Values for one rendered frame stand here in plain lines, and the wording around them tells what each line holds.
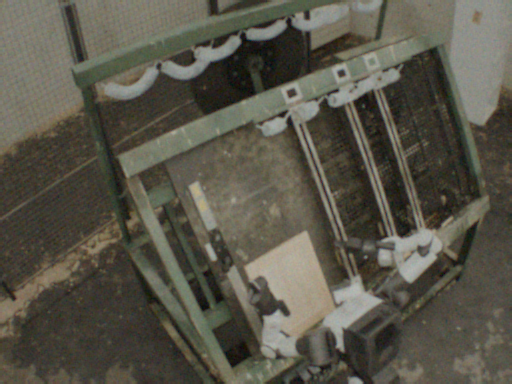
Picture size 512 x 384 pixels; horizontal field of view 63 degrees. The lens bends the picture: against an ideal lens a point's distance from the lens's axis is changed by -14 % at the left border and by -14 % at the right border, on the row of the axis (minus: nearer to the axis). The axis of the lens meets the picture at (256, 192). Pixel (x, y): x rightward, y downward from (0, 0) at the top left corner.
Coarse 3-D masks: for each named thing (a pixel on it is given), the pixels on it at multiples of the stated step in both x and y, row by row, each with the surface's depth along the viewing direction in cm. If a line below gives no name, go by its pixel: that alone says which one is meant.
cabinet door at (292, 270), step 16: (288, 240) 233; (304, 240) 237; (272, 256) 229; (288, 256) 233; (304, 256) 237; (256, 272) 225; (272, 272) 229; (288, 272) 233; (304, 272) 238; (320, 272) 242; (272, 288) 229; (288, 288) 234; (304, 288) 238; (320, 288) 242; (288, 304) 234; (304, 304) 238; (320, 304) 243; (288, 320) 234; (304, 320) 238
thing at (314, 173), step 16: (304, 112) 217; (288, 128) 232; (304, 128) 229; (304, 144) 229; (304, 160) 233; (320, 176) 234; (320, 192) 234; (320, 208) 240; (336, 224) 241; (352, 256) 244; (352, 272) 248
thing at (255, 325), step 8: (192, 184) 207; (192, 192) 207; (192, 200) 211; (200, 200) 209; (200, 208) 209; (208, 208) 211; (200, 216) 211; (208, 216) 211; (208, 224) 211; (208, 232) 212; (232, 272) 217; (232, 280) 217; (240, 280) 219; (240, 288) 219; (240, 296) 219; (240, 304) 221; (248, 304) 221; (248, 312) 221; (248, 320) 222; (256, 320) 223; (256, 328) 223; (256, 336) 224
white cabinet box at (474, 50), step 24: (456, 0) 458; (480, 0) 437; (504, 0) 417; (456, 24) 476; (480, 24) 454; (504, 24) 466; (456, 48) 493; (480, 48) 470; (504, 48) 499; (456, 72) 511; (480, 72) 487; (480, 96) 504; (480, 120) 521
